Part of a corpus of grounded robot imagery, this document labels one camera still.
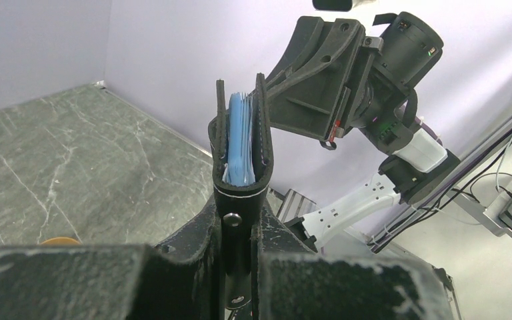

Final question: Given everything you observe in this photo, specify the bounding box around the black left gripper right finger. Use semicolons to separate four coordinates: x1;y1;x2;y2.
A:
251;201;453;319

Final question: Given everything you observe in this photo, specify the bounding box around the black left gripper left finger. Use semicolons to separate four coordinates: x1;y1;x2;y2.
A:
0;199;224;319

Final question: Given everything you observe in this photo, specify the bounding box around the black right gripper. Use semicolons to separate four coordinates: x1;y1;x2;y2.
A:
266;11;444;155

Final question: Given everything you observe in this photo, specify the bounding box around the black leather card holder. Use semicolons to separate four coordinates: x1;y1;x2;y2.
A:
208;73;273;311

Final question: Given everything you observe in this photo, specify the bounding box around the yellow oval tray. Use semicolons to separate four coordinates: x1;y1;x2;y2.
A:
40;237;81;245

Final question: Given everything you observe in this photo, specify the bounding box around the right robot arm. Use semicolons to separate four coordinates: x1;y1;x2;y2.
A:
266;12;460;251

